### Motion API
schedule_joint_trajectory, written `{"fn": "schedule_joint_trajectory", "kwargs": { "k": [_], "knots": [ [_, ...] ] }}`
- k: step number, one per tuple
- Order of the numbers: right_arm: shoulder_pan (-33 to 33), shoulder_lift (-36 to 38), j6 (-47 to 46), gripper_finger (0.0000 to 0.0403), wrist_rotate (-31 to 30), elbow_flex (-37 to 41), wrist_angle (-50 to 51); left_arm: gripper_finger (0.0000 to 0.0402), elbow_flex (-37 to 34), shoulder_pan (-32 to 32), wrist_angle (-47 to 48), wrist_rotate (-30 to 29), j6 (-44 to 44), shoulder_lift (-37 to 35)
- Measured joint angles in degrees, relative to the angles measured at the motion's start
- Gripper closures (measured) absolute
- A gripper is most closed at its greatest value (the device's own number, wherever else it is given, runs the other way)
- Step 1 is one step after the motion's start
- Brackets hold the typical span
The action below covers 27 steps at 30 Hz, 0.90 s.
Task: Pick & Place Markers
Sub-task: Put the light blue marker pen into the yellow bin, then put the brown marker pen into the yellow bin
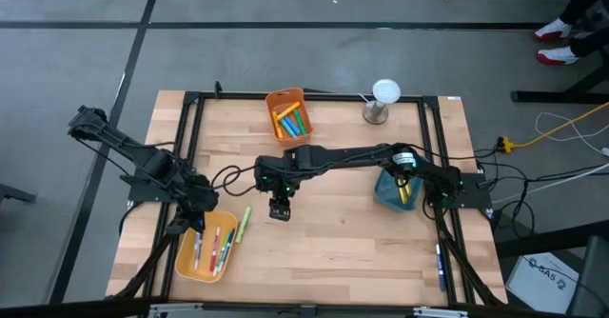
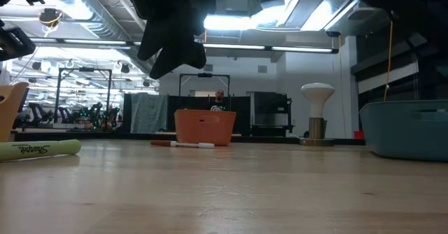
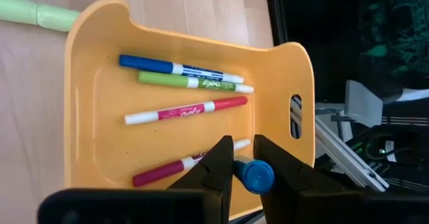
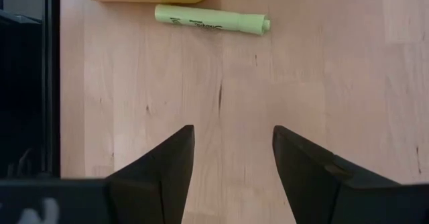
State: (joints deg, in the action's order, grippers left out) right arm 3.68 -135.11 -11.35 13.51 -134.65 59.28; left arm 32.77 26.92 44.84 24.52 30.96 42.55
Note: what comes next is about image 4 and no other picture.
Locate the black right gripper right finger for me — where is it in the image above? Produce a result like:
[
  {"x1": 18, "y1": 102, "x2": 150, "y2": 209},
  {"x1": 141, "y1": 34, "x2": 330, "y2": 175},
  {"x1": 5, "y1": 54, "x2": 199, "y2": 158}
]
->
[{"x1": 271, "y1": 125, "x2": 402, "y2": 224}]

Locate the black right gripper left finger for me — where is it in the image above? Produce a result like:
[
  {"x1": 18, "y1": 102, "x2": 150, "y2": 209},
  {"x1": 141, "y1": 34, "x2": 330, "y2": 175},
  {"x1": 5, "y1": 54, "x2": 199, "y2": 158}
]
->
[{"x1": 106, "y1": 124, "x2": 196, "y2": 224}]

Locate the light green Sharpie highlighter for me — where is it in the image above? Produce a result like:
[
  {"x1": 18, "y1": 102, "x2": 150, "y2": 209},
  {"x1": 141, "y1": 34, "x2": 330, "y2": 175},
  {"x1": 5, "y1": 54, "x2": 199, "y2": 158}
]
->
[{"x1": 154, "y1": 3, "x2": 271, "y2": 36}]

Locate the black aluminium table frame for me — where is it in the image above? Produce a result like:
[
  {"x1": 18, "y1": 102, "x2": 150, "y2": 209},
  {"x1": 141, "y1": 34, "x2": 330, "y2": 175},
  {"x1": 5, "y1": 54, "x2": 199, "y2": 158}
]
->
[{"x1": 42, "y1": 0, "x2": 62, "y2": 179}]

